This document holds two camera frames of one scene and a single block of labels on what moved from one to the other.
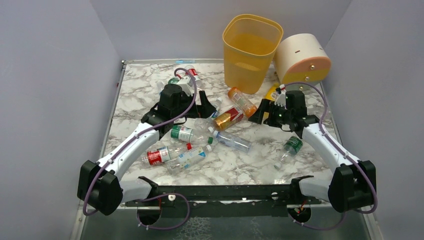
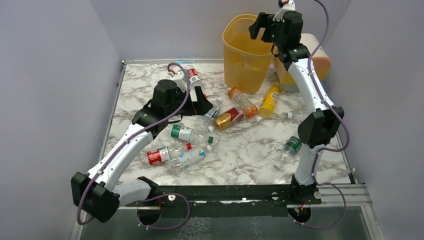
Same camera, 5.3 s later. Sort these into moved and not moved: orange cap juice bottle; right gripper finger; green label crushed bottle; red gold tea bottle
Moved: right gripper finger
Not moved: green label crushed bottle; red gold tea bottle; orange cap juice bottle
